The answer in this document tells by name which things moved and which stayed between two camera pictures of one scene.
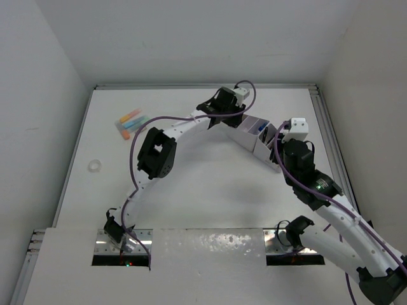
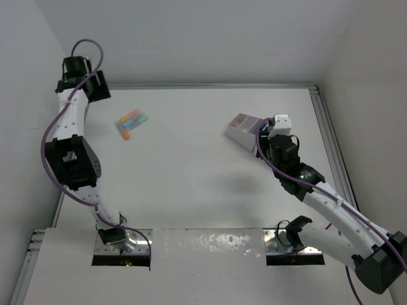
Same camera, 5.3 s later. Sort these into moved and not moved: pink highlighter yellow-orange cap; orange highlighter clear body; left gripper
Moved: left gripper
Not moved: orange highlighter clear body; pink highlighter yellow-orange cap
